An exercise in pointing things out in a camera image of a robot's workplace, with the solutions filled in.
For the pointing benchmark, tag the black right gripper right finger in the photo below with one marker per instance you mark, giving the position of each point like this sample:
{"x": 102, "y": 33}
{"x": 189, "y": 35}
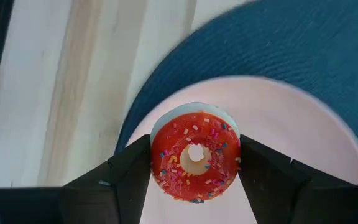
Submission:
{"x": 275, "y": 193}

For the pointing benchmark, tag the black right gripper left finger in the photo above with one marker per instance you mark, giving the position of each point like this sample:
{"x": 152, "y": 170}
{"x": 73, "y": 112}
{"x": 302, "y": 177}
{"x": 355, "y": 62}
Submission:
{"x": 120, "y": 193}

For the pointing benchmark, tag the small red sprinkled donut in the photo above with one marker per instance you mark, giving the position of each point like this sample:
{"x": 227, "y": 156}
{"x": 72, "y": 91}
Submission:
{"x": 166, "y": 149}

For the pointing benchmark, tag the pink plate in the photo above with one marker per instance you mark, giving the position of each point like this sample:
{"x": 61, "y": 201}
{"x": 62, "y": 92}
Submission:
{"x": 291, "y": 124}

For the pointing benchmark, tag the dark blue woven round placemat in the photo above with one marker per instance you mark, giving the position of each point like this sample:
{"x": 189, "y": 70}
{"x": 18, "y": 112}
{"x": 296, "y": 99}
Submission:
{"x": 291, "y": 40}

